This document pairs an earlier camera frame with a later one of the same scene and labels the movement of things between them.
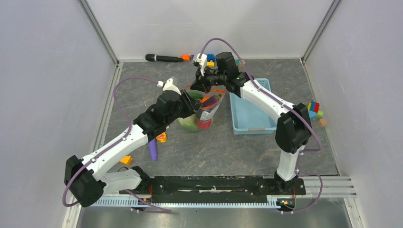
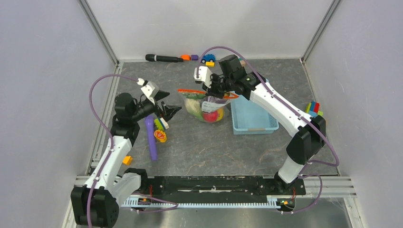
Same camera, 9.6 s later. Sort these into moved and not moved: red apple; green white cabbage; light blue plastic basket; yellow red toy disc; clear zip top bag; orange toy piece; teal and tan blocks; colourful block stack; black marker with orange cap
Moved: clear zip top bag; red apple; green white cabbage
Not moved: yellow red toy disc; colourful block stack; light blue plastic basket; teal and tan blocks; orange toy piece; black marker with orange cap
